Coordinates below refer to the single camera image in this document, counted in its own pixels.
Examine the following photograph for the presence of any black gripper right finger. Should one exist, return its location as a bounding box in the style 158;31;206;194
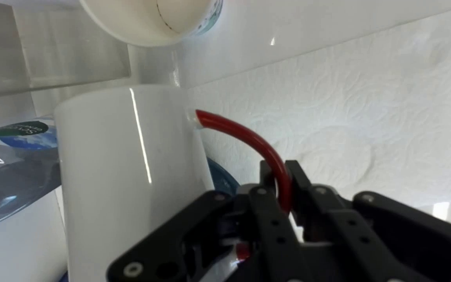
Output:
284;158;451;282

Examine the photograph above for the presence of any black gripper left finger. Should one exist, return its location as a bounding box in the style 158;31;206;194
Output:
104;158;306;282

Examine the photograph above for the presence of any white mug red handle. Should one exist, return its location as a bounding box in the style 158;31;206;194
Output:
51;85;294;282

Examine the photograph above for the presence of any blue bowl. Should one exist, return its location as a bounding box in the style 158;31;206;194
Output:
0;121;242;230

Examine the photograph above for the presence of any patterned paper cup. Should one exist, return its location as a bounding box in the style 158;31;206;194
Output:
76;0;225;48

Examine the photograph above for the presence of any white paper towel sheet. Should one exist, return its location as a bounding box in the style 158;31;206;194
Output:
179;20;451;210

